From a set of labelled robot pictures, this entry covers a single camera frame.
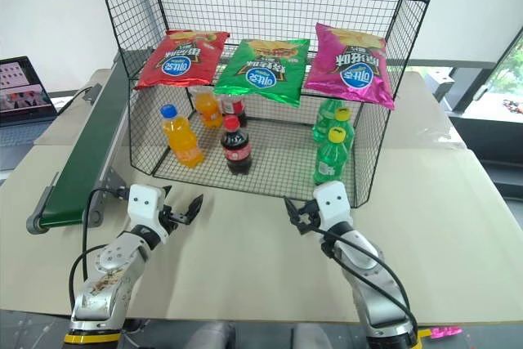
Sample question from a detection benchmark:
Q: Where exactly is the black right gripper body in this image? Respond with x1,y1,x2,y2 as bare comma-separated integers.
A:
291,200,324,236

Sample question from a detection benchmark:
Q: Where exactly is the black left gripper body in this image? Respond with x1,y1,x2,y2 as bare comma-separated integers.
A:
158,203,194,233

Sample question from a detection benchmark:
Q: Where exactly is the green conveyor belt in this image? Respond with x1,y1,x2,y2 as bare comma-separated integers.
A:
26,48,157,236

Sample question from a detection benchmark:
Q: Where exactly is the green soda bottle yellow cap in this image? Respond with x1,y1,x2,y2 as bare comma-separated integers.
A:
331,106,355,153
313,126,349,186

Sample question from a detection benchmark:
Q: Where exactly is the orange soda bottle blue cap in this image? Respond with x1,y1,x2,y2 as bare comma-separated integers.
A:
159,105,204,170

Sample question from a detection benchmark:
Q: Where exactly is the cola bottle red cap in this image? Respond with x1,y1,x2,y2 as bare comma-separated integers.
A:
220,95,248,128
220,114,253,177

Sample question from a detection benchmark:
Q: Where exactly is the red chip bag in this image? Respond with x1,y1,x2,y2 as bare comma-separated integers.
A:
134,29,231,92

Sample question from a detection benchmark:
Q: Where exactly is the green chip bag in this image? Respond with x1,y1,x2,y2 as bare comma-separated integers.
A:
213,38,311,109

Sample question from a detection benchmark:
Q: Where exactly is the magenta chip bag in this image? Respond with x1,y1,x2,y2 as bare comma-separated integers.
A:
304,22,396,111

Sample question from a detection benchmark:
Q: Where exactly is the pink tape piece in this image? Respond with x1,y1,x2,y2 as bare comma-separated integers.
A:
428,325,463,341

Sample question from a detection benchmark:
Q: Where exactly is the black laptop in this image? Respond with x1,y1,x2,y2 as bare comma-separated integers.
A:
0,56,59,150

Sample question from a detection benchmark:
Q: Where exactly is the black low cabinet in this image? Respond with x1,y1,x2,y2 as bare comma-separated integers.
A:
447,114,523,199

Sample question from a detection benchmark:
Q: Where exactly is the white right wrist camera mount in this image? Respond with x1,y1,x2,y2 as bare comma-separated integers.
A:
311,181,353,232

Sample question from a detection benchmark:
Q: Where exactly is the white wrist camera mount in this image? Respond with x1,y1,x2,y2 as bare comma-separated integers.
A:
127,184,165,244
311,181,353,232

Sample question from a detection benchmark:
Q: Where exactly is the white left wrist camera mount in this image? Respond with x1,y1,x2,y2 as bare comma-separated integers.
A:
127,184,165,244

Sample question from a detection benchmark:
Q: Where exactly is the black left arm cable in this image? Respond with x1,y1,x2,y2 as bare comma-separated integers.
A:
68,186,129,317

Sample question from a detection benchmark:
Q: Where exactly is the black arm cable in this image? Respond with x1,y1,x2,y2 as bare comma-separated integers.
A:
315,228,418,336
68,186,129,317

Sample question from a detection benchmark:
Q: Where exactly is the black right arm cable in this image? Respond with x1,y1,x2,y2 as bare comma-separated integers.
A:
315,228,418,336

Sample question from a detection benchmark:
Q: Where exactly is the black wire mesh rack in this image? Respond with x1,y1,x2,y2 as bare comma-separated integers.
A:
94,0,444,208

